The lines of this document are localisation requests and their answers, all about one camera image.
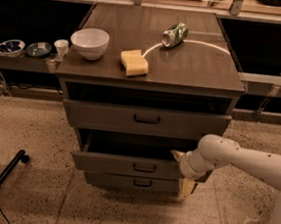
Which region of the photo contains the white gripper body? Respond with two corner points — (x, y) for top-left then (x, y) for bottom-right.
(179, 150), (213, 181)

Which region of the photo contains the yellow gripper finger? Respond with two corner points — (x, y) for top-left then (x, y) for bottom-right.
(170, 150), (185, 161)
(178, 178), (195, 201)

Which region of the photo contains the grey drawer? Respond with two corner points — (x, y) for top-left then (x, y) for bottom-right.
(72, 128), (198, 180)
(82, 170), (200, 198)
(63, 100), (231, 141)

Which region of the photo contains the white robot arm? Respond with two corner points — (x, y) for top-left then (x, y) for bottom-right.
(171, 134), (281, 224)

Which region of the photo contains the grey bottom drawer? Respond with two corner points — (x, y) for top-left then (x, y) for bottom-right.
(82, 170), (200, 198)

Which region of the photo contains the grey drawer cabinet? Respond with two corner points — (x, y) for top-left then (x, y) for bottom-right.
(45, 0), (253, 200)

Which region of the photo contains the grey top drawer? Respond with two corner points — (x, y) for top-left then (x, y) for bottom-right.
(63, 100), (231, 141)

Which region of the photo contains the yellow sponge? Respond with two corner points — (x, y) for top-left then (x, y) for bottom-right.
(120, 50), (149, 77)

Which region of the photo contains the crushed green soda can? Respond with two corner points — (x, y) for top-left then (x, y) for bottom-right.
(161, 23), (189, 48)

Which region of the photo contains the white bowl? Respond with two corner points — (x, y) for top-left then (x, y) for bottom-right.
(70, 28), (110, 60)

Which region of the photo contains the grey side shelf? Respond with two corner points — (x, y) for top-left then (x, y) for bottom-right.
(0, 53), (62, 74)

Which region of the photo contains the small white cup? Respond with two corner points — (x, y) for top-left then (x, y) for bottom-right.
(54, 39), (69, 59)

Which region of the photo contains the dark blue small dish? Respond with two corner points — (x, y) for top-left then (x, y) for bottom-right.
(25, 41), (52, 59)

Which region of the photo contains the blue patterned bowl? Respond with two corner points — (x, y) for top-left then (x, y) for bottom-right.
(0, 39), (25, 58)

